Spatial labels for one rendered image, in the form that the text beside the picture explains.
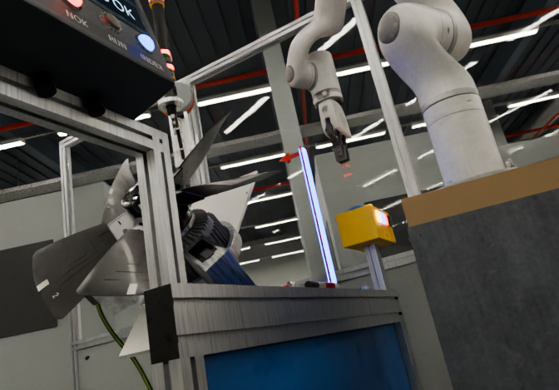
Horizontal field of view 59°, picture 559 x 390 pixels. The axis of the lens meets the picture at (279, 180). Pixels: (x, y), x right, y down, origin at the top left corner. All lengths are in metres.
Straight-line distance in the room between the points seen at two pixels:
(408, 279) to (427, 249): 0.83
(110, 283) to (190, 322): 0.53
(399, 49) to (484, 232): 0.42
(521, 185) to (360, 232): 0.45
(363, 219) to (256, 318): 0.64
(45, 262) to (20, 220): 2.25
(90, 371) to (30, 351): 0.99
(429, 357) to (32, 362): 2.45
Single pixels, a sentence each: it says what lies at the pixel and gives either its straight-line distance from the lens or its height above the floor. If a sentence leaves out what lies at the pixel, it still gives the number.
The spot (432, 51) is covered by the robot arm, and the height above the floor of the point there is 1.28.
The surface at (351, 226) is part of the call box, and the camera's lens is 1.28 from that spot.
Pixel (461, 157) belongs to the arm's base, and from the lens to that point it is 1.04.
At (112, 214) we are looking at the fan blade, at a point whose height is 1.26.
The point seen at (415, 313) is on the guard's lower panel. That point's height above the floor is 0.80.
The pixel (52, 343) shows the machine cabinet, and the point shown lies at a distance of 3.43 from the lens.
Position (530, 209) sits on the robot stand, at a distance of 0.93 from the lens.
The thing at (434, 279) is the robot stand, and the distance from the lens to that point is 0.91.
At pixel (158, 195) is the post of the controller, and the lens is 0.60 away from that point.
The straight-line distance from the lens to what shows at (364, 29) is 2.04.
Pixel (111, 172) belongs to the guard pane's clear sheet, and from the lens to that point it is 2.59.
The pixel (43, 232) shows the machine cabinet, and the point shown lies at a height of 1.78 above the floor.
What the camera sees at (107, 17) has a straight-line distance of 0.56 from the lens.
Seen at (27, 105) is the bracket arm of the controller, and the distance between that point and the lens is 0.52.
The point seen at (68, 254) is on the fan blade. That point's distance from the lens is 1.40.
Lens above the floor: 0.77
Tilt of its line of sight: 19 degrees up
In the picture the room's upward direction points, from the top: 12 degrees counter-clockwise
